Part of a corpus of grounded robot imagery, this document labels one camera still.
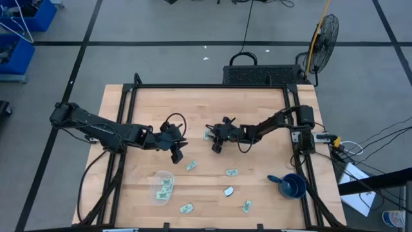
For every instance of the dark blue mug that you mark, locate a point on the dark blue mug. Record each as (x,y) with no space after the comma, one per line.
(293,188)

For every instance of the black metal beam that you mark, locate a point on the black metal beam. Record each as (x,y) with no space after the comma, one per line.
(370,185)

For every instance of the black perforated case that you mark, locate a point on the black perforated case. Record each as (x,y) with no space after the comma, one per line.
(257,74)

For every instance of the clear plastic container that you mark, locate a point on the clear plastic container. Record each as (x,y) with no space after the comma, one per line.
(154,190)

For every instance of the person's shoe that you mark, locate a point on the person's shoe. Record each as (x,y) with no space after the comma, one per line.
(393,218)

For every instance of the black aluminium table frame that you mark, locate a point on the black aluminium table frame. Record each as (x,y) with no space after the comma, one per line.
(209,86)

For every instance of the black equipment piece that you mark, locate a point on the black equipment piece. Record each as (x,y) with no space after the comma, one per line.
(4,108)

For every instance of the black frame bracket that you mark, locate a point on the black frame bracket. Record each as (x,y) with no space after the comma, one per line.
(260,226)
(137,79)
(165,226)

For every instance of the yellow plug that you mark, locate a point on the yellow plug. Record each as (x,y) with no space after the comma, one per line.
(337,142)

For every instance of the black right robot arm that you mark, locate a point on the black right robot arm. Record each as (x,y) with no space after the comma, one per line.
(267,125)

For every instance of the blue storage bin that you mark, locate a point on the blue storage bin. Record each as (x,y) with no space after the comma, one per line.
(45,17)
(22,58)

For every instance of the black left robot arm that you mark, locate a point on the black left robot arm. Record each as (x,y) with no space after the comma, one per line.
(96,129)

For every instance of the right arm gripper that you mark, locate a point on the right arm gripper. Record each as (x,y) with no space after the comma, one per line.
(231,133)

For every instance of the black floor fan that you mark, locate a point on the black floor fan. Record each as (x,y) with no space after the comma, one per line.
(325,38)

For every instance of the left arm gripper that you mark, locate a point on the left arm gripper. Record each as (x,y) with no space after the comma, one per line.
(162,141)

